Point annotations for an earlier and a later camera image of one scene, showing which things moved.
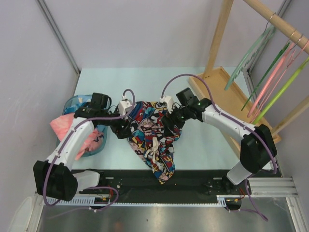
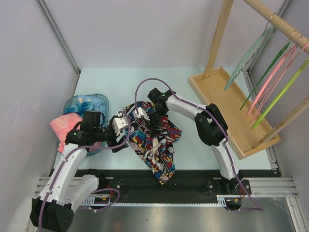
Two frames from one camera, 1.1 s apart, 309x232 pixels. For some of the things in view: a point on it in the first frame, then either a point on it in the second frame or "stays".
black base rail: x=143 y=183 stays
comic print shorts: x=150 y=139 stays
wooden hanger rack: x=222 y=91 stays
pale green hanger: x=269 y=30 stays
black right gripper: x=167 y=121 to x=150 y=124
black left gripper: x=122 y=132 to x=113 y=142
